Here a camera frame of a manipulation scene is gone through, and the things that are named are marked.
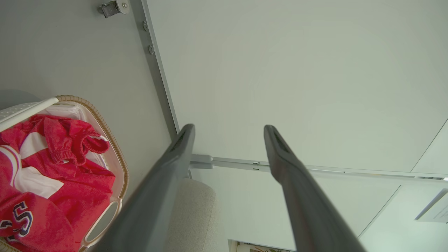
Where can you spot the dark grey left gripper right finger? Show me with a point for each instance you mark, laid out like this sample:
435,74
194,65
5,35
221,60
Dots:
308,210

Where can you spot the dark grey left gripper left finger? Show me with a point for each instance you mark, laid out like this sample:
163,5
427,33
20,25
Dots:
150,206

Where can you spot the red terry shirt with letters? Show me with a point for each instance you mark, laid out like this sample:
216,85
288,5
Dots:
70,199

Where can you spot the beige upholstered seat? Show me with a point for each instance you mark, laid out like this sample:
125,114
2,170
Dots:
196,217

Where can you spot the white laundry basket wicker rim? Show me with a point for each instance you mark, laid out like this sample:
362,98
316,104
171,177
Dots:
112,206

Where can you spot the round metal bolt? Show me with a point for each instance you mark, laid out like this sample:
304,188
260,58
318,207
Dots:
145,26
151,50

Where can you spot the metal caster wheel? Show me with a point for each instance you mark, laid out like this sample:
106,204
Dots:
112,7

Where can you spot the grey aluminium partition post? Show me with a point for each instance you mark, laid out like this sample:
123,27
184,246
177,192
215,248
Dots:
238,163

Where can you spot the white paper wall sign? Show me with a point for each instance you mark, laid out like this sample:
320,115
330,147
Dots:
435,210

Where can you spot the grey wall base rail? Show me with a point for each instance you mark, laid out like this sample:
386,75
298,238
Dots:
155,70

